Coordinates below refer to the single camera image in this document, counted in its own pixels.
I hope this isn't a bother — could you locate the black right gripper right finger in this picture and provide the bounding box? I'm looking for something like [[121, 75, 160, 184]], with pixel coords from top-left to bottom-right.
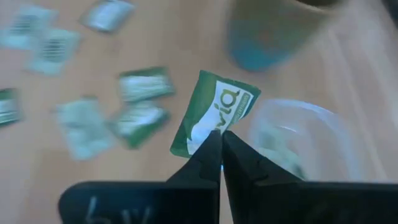
[[222, 130, 398, 224]]

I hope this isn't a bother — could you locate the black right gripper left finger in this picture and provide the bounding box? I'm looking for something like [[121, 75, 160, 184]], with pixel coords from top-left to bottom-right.
[[58, 129, 223, 224]]

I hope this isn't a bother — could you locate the clear plastic container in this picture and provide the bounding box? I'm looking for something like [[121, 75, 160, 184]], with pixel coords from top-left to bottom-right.
[[248, 98, 363, 184]]

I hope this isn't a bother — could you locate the green-blue glazed ceramic mug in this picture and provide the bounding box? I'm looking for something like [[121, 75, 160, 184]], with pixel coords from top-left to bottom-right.
[[225, 0, 345, 73]]

